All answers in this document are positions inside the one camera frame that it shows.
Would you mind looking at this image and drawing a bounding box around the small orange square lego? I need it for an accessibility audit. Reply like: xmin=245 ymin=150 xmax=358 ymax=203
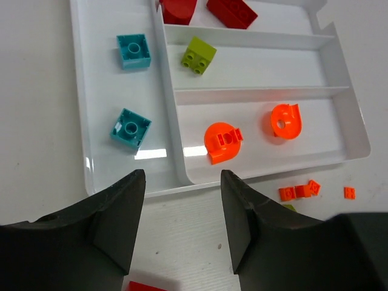
xmin=308 ymin=179 xmax=321 ymax=196

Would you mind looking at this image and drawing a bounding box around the red long lego brick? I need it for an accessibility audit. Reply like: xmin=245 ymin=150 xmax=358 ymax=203
xmin=206 ymin=0 xmax=258 ymax=30

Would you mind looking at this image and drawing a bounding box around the teal lego brick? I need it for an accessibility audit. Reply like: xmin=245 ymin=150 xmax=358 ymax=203
xmin=110 ymin=109 xmax=152 ymax=150

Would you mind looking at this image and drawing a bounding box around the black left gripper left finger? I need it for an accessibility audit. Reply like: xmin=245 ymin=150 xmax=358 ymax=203
xmin=30 ymin=169 xmax=147 ymax=275

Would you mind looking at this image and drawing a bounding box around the red rounded lego brick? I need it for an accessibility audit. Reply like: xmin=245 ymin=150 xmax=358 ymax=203
xmin=159 ymin=0 xmax=197 ymax=25

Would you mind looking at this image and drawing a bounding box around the small orange lego plate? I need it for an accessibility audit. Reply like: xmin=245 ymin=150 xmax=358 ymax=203
xmin=278 ymin=187 xmax=296 ymax=202

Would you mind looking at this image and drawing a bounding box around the red lego brick under stack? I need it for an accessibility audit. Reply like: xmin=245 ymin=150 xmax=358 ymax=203
xmin=126 ymin=281 xmax=165 ymax=291

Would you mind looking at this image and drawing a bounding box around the orange round disc piece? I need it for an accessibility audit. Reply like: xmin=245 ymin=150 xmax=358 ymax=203
xmin=270 ymin=104 xmax=303 ymax=140

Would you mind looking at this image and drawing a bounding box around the teal lego in tray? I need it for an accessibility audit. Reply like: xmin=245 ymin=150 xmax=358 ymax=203
xmin=116 ymin=34 xmax=152 ymax=70

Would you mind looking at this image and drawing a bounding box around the lime lego plate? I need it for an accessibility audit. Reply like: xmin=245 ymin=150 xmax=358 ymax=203
xmin=283 ymin=204 xmax=296 ymax=212

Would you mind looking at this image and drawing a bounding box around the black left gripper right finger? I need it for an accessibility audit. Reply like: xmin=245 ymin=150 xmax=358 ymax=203
xmin=220 ymin=169 xmax=325 ymax=275

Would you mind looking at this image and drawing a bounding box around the white compartment tray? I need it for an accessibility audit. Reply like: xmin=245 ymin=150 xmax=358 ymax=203
xmin=70 ymin=1 xmax=371 ymax=197

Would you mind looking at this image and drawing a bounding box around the small orange lego bracket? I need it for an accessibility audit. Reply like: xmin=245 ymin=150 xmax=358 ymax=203
xmin=295 ymin=185 xmax=312 ymax=198

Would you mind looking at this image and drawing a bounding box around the small orange lego far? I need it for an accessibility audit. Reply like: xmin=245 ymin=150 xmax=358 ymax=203
xmin=344 ymin=187 xmax=356 ymax=200

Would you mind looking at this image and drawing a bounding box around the lime small lego brick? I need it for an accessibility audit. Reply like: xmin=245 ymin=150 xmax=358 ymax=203
xmin=181 ymin=36 xmax=217 ymax=75

